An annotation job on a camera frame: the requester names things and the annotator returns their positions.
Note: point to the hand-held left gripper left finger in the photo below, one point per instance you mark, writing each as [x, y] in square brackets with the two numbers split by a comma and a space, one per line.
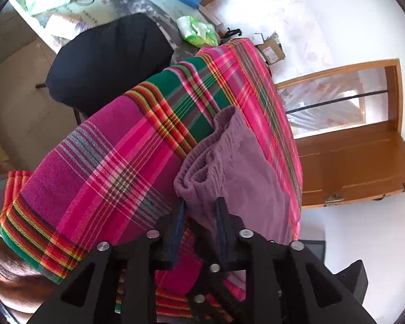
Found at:
[179, 229]

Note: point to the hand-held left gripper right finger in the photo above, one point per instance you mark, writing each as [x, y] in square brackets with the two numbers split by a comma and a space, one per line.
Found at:
[221, 229]

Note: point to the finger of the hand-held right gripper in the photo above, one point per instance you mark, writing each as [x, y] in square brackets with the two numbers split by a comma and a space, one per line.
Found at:
[209, 287]

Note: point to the purple fleece pants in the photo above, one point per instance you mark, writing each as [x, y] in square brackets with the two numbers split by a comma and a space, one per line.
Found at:
[243, 175]

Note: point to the pink plaid bed sheet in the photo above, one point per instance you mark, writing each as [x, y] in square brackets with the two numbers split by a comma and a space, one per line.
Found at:
[104, 175]

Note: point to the wooden door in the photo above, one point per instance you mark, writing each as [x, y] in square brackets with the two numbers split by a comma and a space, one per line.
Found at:
[357, 168]

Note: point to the translucent printed door curtain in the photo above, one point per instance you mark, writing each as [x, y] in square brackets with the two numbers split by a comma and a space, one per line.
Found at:
[324, 114]

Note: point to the black padded chair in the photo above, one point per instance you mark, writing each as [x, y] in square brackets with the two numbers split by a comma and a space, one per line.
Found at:
[111, 60]

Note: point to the cardboard box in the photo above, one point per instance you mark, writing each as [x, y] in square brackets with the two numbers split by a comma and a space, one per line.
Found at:
[271, 52]

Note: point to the white desk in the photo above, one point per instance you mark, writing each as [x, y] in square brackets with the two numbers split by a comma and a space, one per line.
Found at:
[121, 3]

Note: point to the wooden door frame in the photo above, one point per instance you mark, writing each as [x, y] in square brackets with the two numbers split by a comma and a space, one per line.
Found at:
[395, 91]

